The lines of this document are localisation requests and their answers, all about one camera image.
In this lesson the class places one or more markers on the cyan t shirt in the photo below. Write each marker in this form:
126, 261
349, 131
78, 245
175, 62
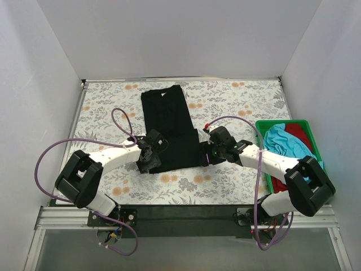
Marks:
285, 141

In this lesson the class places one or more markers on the aluminium frame rail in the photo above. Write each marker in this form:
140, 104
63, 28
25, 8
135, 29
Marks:
72, 217

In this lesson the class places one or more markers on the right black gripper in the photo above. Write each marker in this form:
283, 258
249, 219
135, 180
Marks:
205, 154

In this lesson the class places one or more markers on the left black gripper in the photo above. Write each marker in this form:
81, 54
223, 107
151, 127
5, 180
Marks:
150, 163

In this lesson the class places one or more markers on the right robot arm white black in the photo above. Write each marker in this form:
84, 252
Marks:
308, 186

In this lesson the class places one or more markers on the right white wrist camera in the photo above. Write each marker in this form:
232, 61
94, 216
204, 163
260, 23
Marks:
208, 129

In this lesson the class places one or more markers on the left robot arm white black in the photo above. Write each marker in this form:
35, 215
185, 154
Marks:
80, 178

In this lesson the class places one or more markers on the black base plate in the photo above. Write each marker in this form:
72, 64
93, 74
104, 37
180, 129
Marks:
245, 217
128, 216

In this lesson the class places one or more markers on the red t shirt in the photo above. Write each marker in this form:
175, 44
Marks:
299, 132

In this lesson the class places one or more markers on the black t shirt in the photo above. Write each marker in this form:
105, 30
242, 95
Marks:
166, 111

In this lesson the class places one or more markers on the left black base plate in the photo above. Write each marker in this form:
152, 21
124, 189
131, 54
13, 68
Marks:
128, 216

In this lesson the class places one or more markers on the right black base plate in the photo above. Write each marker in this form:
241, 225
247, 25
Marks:
245, 217

